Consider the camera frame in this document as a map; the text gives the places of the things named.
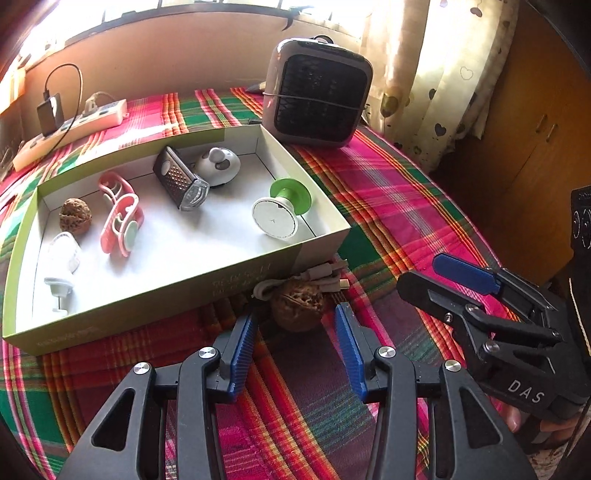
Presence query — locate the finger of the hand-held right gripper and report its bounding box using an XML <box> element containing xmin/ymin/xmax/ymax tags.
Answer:
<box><xmin>396</xmin><ymin>270</ymin><xmax>566</xmax><ymax>358</ymax></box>
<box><xmin>433</xmin><ymin>252</ymin><xmax>561</xmax><ymax>326</ymax></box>

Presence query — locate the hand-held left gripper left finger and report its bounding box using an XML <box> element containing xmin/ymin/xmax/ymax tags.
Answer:
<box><xmin>58</xmin><ymin>315</ymin><xmax>259</xmax><ymax>480</ymax></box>

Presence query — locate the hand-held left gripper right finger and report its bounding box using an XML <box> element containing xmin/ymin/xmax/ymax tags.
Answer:
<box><xmin>334</xmin><ymin>304</ymin><xmax>539</xmax><ymax>480</ymax></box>

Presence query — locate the brown walnut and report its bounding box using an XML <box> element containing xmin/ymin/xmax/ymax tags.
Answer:
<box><xmin>59</xmin><ymin>198</ymin><xmax>93</xmax><ymax>236</ymax></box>
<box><xmin>270</xmin><ymin>279</ymin><xmax>326</xmax><ymax>330</ymax></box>

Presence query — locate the green cardboard box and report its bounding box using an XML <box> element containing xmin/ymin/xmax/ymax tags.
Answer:
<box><xmin>2</xmin><ymin>126</ymin><xmax>352</xmax><ymax>356</ymax></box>

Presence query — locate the green white spool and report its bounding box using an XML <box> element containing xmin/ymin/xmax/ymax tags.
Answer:
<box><xmin>252</xmin><ymin>178</ymin><xmax>312</xmax><ymax>239</ymax></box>

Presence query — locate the pink clip with pale pad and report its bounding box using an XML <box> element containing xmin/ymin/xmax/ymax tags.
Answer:
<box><xmin>100</xmin><ymin>194</ymin><xmax>145</xmax><ymax>257</ymax></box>

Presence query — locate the black bike light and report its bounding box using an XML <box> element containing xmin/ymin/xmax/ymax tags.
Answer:
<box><xmin>153</xmin><ymin>147</ymin><xmax>211</xmax><ymax>212</ymax></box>

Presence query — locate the round white panda gadget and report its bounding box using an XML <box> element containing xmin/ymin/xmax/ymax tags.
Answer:
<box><xmin>193</xmin><ymin>147</ymin><xmax>241</xmax><ymax>186</ymax></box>

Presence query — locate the small white ball-head gadget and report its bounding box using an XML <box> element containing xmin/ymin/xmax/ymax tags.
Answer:
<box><xmin>45</xmin><ymin>276</ymin><xmax>75</xmax><ymax>317</ymax></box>

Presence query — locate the small white jar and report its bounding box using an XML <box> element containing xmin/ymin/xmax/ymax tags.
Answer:
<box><xmin>44</xmin><ymin>231</ymin><xmax>82</xmax><ymax>283</ymax></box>

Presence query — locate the person's right hand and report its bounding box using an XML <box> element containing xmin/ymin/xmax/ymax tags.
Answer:
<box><xmin>501</xmin><ymin>404</ymin><xmax>583</xmax><ymax>446</ymax></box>

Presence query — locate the pink green plaid tablecloth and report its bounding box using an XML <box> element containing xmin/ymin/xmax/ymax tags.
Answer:
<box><xmin>0</xmin><ymin>88</ymin><xmax>552</xmax><ymax>480</ymax></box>

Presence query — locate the wooden cabinet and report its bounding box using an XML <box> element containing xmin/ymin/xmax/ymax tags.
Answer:
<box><xmin>434</xmin><ymin>28</ymin><xmax>591</xmax><ymax>283</ymax></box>

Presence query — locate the cream heart print curtain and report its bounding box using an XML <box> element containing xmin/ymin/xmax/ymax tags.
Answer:
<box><xmin>365</xmin><ymin>0</ymin><xmax>517</xmax><ymax>175</ymax></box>

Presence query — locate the grey desktop fan heater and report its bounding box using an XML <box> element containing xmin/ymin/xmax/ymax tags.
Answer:
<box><xmin>261</xmin><ymin>37</ymin><xmax>374</xmax><ymax>148</ymax></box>

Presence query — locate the white power strip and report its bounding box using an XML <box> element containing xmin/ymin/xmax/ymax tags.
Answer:
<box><xmin>13</xmin><ymin>99</ymin><xmax>127</xmax><ymax>171</ymax></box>

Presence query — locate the white plug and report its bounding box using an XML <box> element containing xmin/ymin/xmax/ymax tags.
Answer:
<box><xmin>83</xmin><ymin>92</ymin><xmax>116</xmax><ymax>112</ymax></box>

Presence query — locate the black charger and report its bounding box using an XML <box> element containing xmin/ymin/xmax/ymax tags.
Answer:
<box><xmin>37</xmin><ymin>95</ymin><xmax>63</xmax><ymax>137</ymax></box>

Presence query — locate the white usb cable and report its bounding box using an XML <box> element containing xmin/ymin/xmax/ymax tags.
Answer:
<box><xmin>252</xmin><ymin>258</ymin><xmax>352</xmax><ymax>301</ymax></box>

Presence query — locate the black window handle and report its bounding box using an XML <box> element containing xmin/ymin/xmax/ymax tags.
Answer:
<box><xmin>277</xmin><ymin>4</ymin><xmax>315</xmax><ymax>31</ymax></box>

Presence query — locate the black charger cable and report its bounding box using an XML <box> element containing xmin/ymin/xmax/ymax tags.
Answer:
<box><xmin>43</xmin><ymin>64</ymin><xmax>85</xmax><ymax>149</ymax></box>

